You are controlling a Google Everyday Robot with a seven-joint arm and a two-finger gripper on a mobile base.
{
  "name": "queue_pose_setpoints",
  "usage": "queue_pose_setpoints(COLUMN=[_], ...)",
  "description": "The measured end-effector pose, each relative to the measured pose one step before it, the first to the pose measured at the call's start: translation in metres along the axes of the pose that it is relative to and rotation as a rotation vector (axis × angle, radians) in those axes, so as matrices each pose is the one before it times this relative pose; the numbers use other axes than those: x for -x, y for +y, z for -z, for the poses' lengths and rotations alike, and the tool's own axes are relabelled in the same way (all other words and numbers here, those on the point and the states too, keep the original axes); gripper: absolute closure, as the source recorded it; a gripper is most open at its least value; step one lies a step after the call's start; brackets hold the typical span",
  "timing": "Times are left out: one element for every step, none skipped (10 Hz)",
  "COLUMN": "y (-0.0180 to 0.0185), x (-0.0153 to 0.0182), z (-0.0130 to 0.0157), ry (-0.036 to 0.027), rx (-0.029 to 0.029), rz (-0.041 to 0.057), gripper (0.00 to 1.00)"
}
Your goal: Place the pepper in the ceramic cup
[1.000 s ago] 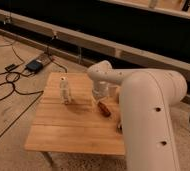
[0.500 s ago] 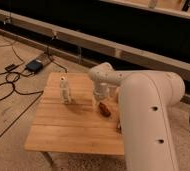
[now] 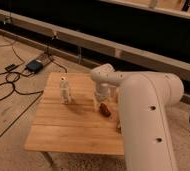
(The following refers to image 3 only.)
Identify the wooden table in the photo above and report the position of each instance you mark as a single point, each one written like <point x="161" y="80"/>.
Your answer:
<point x="77" y="127"/>

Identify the white ceramic cup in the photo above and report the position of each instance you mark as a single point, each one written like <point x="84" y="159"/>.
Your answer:
<point x="113" y="91"/>

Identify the red pepper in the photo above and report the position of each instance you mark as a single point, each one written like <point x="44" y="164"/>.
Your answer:
<point x="104" y="110"/>

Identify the small black floor device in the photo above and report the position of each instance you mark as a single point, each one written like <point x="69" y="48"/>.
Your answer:
<point x="10" y="67"/>

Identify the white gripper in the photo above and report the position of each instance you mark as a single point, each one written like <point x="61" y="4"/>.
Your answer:
<point x="101" y="93"/>

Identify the orange snack packet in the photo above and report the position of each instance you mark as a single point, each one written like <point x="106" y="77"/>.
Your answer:
<point x="118" y="126"/>

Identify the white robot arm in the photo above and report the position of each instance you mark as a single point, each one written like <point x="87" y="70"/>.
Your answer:
<point x="142" y="99"/>

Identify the black power adapter box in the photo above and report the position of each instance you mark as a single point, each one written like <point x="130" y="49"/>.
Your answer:
<point x="34" y="66"/>

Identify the metal table leg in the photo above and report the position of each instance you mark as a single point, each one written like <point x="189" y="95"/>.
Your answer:
<point x="48" y="158"/>

